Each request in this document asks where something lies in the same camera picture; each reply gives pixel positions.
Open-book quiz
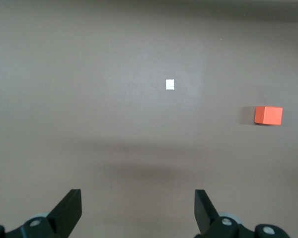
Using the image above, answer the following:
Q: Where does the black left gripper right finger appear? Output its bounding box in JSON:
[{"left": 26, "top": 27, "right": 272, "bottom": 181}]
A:
[{"left": 194, "top": 188, "right": 289, "bottom": 238}]

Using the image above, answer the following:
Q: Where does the orange cube block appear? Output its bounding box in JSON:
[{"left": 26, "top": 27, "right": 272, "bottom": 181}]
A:
[{"left": 253, "top": 106, "right": 284, "bottom": 126}]

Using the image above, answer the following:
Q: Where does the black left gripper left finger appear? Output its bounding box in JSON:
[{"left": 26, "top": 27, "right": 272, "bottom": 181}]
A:
[{"left": 0, "top": 188, "right": 83, "bottom": 238}]

